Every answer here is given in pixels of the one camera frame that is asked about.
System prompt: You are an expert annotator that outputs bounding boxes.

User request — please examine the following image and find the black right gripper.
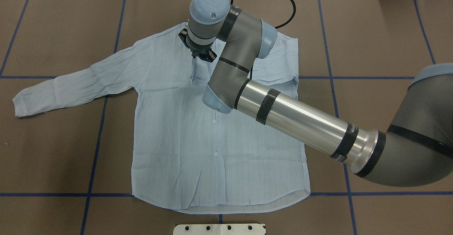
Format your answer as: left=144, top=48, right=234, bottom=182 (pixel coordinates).
left=178, top=28, right=217, bottom=63

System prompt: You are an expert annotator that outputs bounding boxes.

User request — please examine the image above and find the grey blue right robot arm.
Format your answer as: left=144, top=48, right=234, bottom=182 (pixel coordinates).
left=179, top=0, right=453, bottom=187

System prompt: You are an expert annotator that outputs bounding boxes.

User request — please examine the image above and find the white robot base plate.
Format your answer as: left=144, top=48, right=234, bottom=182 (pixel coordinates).
left=173, top=223, right=266, bottom=235

